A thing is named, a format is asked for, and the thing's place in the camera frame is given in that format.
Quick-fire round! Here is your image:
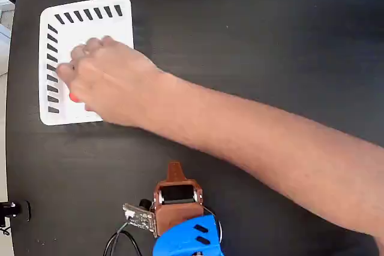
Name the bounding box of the red turtle toy gold shell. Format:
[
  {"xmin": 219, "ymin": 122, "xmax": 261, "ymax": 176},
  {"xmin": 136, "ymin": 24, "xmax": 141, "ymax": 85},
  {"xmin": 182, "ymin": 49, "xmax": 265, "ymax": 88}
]
[{"xmin": 68, "ymin": 91, "xmax": 97, "ymax": 113}]

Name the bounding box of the person's bare forearm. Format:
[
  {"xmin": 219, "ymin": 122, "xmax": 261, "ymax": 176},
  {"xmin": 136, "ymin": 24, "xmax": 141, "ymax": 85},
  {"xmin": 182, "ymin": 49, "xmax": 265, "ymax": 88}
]
[{"xmin": 146, "ymin": 70, "xmax": 384, "ymax": 239}]

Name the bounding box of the white rectangular tray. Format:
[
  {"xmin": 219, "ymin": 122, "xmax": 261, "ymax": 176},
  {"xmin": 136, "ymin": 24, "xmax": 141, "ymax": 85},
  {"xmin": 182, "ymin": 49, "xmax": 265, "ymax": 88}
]
[{"xmin": 38, "ymin": 0, "xmax": 134, "ymax": 127}]

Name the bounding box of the person's bare hand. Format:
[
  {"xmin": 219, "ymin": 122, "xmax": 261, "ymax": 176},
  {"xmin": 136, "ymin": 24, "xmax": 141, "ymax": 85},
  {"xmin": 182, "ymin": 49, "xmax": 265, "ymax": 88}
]
[{"xmin": 56, "ymin": 35, "xmax": 169, "ymax": 128}]

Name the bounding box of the black table clamp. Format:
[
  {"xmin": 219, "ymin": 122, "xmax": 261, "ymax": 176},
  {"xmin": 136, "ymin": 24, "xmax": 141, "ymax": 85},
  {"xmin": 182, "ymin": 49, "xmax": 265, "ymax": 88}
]
[{"xmin": 0, "ymin": 200, "xmax": 32, "ymax": 228}]

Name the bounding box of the small camera circuit board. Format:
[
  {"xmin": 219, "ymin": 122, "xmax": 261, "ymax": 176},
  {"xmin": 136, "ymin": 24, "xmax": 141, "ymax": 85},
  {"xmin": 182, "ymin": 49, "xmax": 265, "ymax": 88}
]
[{"xmin": 122, "ymin": 202, "xmax": 157, "ymax": 233}]

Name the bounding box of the black cable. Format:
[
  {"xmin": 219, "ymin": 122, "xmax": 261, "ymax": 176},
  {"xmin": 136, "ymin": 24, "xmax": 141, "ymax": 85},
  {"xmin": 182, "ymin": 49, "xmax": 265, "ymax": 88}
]
[{"xmin": 103, "ymin": 222, "xmax": 143, "ymax": 256}]

